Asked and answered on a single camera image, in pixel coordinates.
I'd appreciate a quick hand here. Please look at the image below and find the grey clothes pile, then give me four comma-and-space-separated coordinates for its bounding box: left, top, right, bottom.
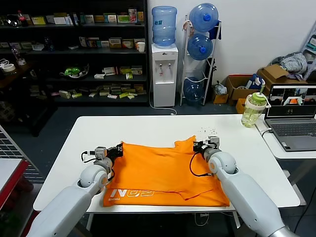
271, 51, 309, 74

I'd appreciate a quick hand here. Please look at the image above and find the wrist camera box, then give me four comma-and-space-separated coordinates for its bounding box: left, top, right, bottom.
208, 135, 221, 150
95, 146, 108, 160

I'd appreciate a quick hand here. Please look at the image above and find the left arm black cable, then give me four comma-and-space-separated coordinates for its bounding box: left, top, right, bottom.
80, 150, 116, 184

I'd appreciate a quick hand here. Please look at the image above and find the open brown cardboard box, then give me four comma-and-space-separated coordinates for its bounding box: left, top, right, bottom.
256, 64, 309, 85

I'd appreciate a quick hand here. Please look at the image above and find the small orange cardboard box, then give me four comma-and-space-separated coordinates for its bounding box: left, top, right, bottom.
235, 98, 248, 114

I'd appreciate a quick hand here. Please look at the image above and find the orange t-shirt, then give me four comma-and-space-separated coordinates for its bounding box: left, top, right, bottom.
102, 134, 231, 207

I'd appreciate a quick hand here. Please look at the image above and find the grey plastic bag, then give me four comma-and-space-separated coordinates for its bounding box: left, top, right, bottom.
213, 80, 228, 96

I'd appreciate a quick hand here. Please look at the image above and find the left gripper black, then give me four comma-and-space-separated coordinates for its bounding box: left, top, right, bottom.
106, 143, 124, 159

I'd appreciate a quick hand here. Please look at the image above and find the black tripod stand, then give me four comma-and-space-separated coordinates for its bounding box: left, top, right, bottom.
206, 58, 218, 85

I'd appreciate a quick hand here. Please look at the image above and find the blue cloth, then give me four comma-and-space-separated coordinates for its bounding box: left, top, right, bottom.
208, 20, 222, 40

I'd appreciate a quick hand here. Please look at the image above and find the red edged cart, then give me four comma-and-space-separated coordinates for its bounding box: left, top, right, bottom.
0, 158, 41, 237

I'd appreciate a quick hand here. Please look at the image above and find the clear plastic bottle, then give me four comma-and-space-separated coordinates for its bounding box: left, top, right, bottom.
10, 47, 27, 66

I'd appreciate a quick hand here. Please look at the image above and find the blue water jug with label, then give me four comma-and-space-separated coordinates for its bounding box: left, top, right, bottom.
151, 6, 178, 48

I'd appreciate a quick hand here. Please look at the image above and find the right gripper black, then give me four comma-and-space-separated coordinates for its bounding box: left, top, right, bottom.
193, 141, 211, 153

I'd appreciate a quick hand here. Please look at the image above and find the dark blue bottle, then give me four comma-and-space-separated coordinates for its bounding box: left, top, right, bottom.
44, 38, 55, 52

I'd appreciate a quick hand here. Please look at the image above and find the white laptop cable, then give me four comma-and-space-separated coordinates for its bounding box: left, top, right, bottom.
254, 122, 273, 137

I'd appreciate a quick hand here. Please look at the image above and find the grey laptop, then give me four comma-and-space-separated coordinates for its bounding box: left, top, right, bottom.
263, 84, 316, 152

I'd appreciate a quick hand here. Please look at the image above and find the glass bowl with green items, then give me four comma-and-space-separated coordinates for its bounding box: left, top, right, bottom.
59, 63, 90, 80

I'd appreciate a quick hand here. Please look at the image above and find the blue white bag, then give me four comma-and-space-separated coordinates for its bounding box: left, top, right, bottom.
245, 73, 266, 90

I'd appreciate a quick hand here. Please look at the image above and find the white water dispenser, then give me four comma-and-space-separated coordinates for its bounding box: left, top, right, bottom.
151, 44, 179, 108

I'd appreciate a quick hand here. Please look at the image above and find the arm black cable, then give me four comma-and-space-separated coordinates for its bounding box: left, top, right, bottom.
189, 151, 217, 177
80, 150, 116, 184

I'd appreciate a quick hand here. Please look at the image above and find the small yellow cardboard box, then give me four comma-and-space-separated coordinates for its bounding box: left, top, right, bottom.
212, 93, 229, 105

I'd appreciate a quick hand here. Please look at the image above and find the clear glass bowl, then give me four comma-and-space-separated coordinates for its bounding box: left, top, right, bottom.
3, 14, 22, 27

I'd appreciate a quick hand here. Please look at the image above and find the black shelving unit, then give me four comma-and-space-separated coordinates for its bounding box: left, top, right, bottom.
0, 0, 149, 108

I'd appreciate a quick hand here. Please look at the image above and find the green lidded drinking bottle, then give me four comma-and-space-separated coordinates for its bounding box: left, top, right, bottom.
240, 84, 272, 129

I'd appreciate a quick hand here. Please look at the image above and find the white metal jug rack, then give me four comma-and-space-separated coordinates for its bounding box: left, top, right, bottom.
179, 15, 222, 107

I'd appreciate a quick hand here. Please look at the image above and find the white tape roll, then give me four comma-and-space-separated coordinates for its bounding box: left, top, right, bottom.
1, 64, 16, 74

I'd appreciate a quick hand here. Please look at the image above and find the white dispenser power cable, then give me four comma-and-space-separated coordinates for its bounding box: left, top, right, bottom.
148, 80, 178, 116

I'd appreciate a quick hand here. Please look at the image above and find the cardboard box with flaps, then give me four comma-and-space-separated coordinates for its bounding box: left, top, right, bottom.
225, 75, 261, 107

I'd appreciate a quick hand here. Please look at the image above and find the wire grid panel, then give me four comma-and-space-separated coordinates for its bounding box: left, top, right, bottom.
0, 124, 45, 185

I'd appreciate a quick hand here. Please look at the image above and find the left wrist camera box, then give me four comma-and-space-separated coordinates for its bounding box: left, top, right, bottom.
95, 146, 108, 160

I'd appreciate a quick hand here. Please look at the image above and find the pink tall carton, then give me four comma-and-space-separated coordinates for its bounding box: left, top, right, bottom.
128, 8, 138, 24

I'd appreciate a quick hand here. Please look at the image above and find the white ladder shelf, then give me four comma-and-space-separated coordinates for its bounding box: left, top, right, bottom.
300, 34, 316, 82

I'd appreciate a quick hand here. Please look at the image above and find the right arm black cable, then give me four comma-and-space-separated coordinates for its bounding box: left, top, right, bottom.
189, 151, 217, 177

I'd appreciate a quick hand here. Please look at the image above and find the cola bottle red cap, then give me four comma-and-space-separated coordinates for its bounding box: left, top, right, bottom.
17, 10, 30, 27

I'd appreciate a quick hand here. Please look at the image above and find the teal white medicine box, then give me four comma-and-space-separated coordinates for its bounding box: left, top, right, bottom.
103, 14, 118, 24

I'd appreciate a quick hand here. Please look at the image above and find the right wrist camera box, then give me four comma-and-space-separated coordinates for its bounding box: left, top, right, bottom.
208, 135, 221, 150

